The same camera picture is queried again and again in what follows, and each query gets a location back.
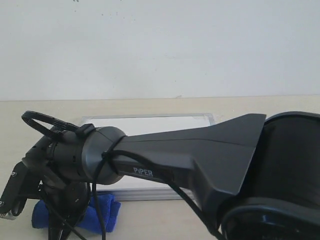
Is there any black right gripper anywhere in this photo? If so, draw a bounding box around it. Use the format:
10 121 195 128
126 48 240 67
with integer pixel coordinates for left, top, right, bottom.
37 174 91 240

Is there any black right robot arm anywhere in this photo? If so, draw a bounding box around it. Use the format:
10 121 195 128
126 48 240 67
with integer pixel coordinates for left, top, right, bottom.
21 111 320 240

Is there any black camera cable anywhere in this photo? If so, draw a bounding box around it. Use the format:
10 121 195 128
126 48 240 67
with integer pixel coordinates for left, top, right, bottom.
21 111 226 240

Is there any blue microfiber cloth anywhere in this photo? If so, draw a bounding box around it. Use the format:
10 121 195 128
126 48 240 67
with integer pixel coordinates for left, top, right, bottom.
31 194 121 235

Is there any white board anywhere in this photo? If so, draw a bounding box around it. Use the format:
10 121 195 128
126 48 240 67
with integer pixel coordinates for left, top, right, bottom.
79 113 215 202

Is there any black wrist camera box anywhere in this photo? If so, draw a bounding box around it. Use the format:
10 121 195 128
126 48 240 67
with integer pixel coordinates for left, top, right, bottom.
0 161 39 220

